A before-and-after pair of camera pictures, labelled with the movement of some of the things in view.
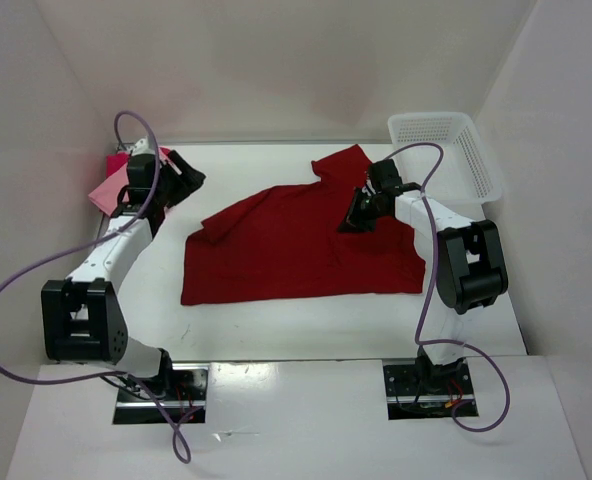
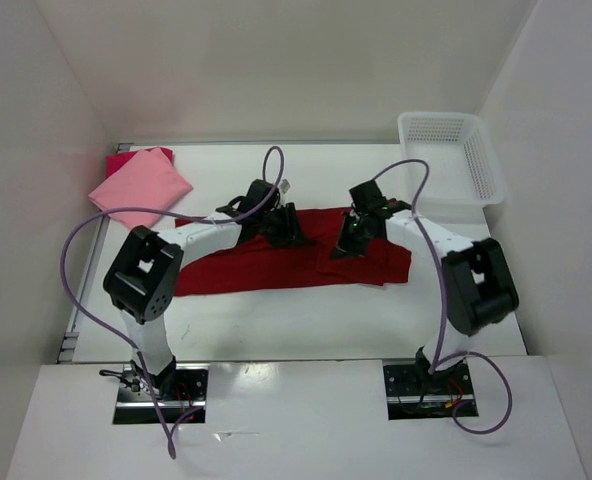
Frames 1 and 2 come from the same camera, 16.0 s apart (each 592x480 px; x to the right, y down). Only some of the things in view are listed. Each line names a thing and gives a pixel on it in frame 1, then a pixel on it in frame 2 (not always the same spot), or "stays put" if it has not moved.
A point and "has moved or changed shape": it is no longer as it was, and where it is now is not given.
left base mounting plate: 183,401 stays put
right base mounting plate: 428,391 stays put
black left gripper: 187,181 to 291,232
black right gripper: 354,221 to 345,247
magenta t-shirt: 116,160 stays put
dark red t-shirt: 284,243 has moved or changed shape
